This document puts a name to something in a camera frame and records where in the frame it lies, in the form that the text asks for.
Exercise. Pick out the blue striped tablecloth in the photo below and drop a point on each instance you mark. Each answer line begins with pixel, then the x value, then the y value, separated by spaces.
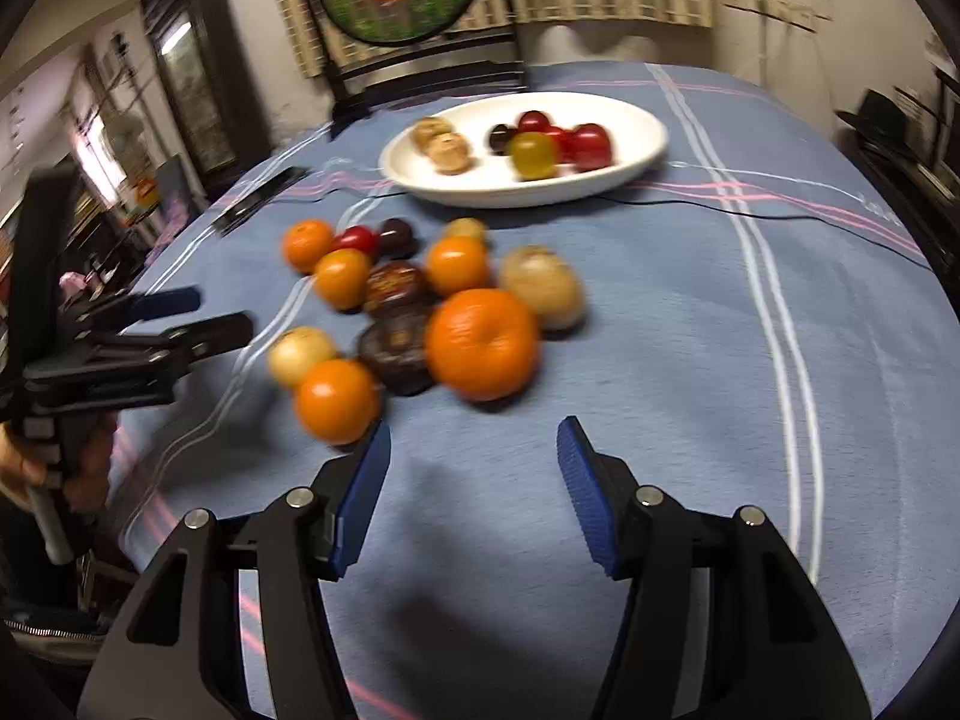
pixel 675 390

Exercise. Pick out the white electric fan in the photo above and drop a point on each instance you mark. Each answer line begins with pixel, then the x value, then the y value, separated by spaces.
pixel 120 131

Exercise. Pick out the black phone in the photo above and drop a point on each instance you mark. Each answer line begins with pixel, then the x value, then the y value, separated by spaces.
pixel 259 199

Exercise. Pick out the dark wood framed painting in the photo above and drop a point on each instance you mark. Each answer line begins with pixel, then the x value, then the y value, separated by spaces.
pixel 191 90

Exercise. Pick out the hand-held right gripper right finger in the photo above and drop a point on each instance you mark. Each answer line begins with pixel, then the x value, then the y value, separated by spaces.
pixel 589 510

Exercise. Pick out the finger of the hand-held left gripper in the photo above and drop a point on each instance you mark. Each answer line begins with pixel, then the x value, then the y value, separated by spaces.
pixel 217 334
pixel 165 302

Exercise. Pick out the large beige sapodilla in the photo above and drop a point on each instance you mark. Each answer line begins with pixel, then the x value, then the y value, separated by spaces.
pixel 541 289

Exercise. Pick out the beige striped longan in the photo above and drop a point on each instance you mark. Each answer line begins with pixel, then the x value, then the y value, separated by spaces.
pixel 448 154

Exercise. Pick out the tan brown longan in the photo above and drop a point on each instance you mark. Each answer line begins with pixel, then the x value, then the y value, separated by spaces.
pixel 427 131

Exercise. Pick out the large red apple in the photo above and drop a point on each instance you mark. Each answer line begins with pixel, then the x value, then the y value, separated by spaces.
pixel 591 146

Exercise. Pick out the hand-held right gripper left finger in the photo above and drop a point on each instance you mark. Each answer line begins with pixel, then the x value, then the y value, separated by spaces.
pixel 360 510

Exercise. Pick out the pale cream longan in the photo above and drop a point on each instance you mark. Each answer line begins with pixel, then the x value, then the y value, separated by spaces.
pixel 300 354

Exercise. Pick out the black desk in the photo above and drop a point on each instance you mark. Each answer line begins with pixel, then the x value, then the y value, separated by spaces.
pixel 922 180

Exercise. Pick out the black hat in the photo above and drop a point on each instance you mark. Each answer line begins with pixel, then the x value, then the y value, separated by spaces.
pixel 885 116

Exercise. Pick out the round fish picture black stand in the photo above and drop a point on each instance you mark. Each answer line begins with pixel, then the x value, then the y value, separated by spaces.
pixel 405 0

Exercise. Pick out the small red tomato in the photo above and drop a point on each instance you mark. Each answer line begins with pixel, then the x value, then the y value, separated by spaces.
pixel 559 141
pixel 356 240
pixel 534 121

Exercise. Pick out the dark purple plum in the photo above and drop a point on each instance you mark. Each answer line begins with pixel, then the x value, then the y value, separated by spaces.
pixel 396 237
pixel 499 138

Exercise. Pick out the white oval plate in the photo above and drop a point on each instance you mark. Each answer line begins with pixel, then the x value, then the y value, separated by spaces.
pixel 465 187

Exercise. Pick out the green orange tangerine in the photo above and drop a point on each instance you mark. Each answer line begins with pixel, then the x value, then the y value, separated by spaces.
pixel 531 156

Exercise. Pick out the reddish brown mangosteen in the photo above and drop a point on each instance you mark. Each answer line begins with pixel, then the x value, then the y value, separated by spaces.
pixel 394 286

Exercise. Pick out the large orange mandarin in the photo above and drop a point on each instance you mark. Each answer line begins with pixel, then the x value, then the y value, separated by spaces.
pixel 484 345

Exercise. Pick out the person's left hand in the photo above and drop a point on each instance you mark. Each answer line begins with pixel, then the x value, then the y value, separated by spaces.
pixel 90 472

